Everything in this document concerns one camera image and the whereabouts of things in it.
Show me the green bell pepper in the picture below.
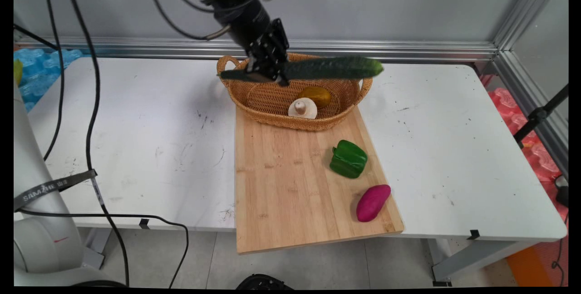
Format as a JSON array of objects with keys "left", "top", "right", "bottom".
[{"left": 330, "top": 140, "right": 369, "bottom": 179}]

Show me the slanted aluminium frame post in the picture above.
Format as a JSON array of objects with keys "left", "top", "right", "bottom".
[{"left": 492, "top": 0, "right": 569, "bottom": 176}]

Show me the woven wicker basket with handles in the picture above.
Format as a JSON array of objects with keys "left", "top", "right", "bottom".
[{"left": 217, "top": 52, "right": 374, "bottom": 132}]

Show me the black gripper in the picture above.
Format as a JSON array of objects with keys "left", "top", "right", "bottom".
[{"left": 213, "top": 0, "right": 291, "bottom": 87}]

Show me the black cable looping to floor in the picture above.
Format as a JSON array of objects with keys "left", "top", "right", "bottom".
[{"left": 17, "top": 210, "right": 190, "bottom": 289}]

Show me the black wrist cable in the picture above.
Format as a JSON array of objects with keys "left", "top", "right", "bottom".
[{"left": 144, "top": 0, "right": 232, "bottom": 41}]

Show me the long dark green cucumber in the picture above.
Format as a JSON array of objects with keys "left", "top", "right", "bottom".
[{"left": 220, "top": 56, "right": 384, "bottom": 81}]

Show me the grey upright table leg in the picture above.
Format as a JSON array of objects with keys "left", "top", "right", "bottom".
[{"left": 81, "top": 227, "right": 112, "bottom": 270}]

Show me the short black cable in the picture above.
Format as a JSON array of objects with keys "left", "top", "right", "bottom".
[{"left": 14, "top": 23, "right": 61, "bottom": 51}]

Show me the grey slanted table leg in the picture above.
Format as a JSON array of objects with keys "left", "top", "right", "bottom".
[{"left": 427, "top": 238, "right": 541, "bottom": 287}]

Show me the purple sweet potato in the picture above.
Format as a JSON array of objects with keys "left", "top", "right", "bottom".
[{"left": 356, "top": 184, "right": 392, "bottom": 223}]

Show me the black round object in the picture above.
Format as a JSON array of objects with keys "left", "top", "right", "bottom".
[{"left": 236, "top": 274, "right": 294, "bottom": 290}]

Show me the black tripod stand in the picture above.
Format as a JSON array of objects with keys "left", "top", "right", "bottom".
[{"left": 513, "top": 83, "right": 569, "bottom": 149}]

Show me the thin black cable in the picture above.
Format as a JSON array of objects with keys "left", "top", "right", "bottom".
[{"left": 43, "top": 0, "right": 66, "bottom": 161}]

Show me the red foam sheet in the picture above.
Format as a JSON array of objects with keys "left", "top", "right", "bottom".
[{"left": 488, "top": 86, "right": 569, "bottom": 222}]

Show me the black velcro strap white print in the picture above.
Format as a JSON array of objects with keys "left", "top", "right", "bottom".
[{"left": 14, "top": 169, "right": 98, "bottom": 213}]

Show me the wooden cutting board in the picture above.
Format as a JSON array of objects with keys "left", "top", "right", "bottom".
[{"left": 234, "top": 105, "right": 404, "bottom": 255}]

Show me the thick black cable white tag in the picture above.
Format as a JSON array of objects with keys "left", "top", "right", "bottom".
[{"left": 63, "top": 0, "right": 130, "bottom": 287}]

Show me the white mushroom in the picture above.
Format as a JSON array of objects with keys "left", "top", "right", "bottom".
[{"left": 288, "top": 97, "right": 318, "bottom": 120}]

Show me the horizontal aluminium frame rail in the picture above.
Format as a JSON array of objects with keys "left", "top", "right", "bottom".
[{"left": 14, "top": 35, "right": 499, "bottom": 63}]

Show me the small black device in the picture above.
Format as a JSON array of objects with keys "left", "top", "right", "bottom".
[{"left": 555, "top": 175, "right": 569, "bottom": 208}]

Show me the blue foam sheet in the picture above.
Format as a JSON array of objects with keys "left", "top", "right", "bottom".
[{"left": 14, "top": 48, "right": 84, "bottom": 113}]

